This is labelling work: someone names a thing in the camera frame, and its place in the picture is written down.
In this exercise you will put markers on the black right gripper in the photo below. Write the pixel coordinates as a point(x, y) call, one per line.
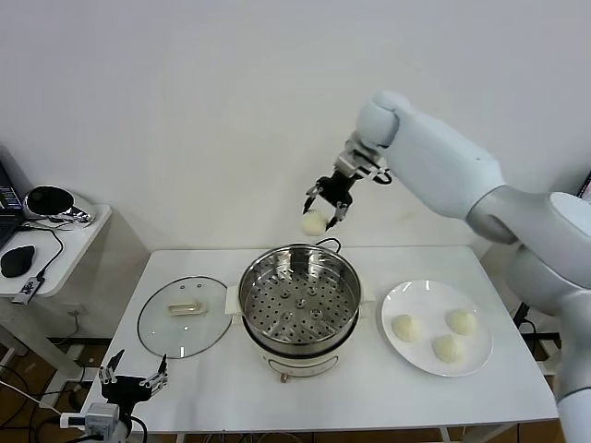
point(335, 188)

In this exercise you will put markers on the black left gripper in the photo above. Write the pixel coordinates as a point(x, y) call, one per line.
point(127, 388)

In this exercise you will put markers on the white steamed baozi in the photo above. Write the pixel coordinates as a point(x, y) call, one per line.
point(447, 349)
point(314, 223)
point(461, 322)
point(406, 328)

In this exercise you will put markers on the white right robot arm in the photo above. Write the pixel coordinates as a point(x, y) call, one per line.
point(438, 152)

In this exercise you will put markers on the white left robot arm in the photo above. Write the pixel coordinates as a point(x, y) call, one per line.
point(117, 431)

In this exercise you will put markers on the perforated steel steamer basket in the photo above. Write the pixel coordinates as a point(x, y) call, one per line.
point(300, 281)

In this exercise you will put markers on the round glass pot lid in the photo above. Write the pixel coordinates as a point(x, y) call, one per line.
point(184, 334)

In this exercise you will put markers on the grey usb hub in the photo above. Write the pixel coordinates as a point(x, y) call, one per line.
point(27, 290)

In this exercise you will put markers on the round white plate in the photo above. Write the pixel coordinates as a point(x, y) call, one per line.
point(438, 290)

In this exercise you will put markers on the black computer mouse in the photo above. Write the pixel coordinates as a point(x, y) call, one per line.
point(18, 261)

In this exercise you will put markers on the cream electric cooking pot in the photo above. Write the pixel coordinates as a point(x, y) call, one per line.
point(300, 364)

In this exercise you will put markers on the chrome and black headset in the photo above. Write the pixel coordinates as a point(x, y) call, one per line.
point(46, 200)

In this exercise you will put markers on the black open laptop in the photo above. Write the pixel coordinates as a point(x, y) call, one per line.
point(5, 221)
point(587, 184)

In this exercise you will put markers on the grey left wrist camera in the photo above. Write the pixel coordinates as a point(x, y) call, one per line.
point(99, 415)

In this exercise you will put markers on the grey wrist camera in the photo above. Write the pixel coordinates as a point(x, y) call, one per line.
point(99, 415)
point(351, 160)

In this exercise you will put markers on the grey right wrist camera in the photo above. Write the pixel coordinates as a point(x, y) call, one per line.
point(351, 160)

